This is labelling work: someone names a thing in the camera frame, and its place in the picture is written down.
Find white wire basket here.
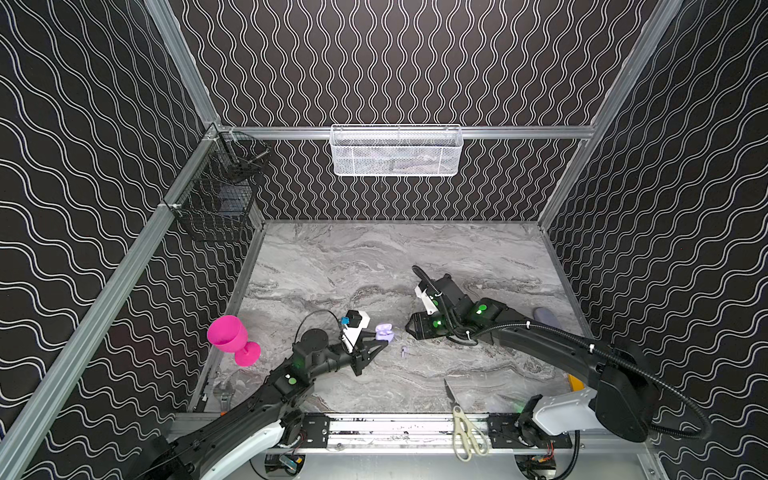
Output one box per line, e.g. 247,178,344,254
329,133,464,177

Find grey purple glasses case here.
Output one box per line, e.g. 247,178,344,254
533,307,563,329

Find black wire basket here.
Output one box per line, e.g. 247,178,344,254
169,123,273,245

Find aluminium corner frame post left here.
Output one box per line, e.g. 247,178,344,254
145,0,221,126

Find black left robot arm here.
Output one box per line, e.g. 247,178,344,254
131,329,389,479

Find aluminium left side bar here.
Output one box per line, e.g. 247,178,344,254
1,124,218,479

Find beige handled scissors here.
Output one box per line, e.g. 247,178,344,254
443,379,490,463

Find aluminium corner frame post right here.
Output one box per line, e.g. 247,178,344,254
538,0,683,232

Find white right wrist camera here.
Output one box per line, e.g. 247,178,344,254
414,286,439,315

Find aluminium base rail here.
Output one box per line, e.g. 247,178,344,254
268,413,574,454

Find purple earbud charging case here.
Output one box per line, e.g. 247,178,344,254
375,324,394,342

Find yellow object at table edge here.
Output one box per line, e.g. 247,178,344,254
567,374,586,392

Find aluminium corner frame post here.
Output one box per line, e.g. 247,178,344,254
145,0,221,126
538,0,683,232

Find aluminium back horizontal bar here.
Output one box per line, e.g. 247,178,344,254
224,125,595,141

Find pink plastic goblet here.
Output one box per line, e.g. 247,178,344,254
207,315,261,367

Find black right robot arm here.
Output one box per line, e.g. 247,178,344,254
406,266,712,443

